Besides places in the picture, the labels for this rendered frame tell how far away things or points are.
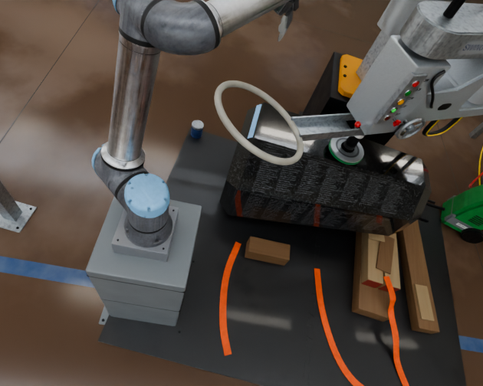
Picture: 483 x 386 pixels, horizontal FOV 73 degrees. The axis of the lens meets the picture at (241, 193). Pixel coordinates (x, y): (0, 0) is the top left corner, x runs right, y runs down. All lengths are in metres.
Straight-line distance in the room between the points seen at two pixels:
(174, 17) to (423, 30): 1.03
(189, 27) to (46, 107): 2.48
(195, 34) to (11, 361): 1.98
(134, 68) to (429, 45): 1.12
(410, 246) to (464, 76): 1.45
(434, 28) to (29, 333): 2.47
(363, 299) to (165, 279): 1.54
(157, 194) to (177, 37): 0.54
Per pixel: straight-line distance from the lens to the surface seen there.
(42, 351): 2.30
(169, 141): 2.88
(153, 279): 1.41
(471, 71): 2.02
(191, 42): 0.84
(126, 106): 1.05
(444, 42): 1.59
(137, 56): 0.96
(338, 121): 1.88
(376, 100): 1.74
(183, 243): 1.46
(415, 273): 2.89
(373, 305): 2.56
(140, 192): 1.16
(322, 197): 2.06
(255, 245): 2.32
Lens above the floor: 2.19
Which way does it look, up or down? 56 degrees down
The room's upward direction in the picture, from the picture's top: 22 degrees clockwise
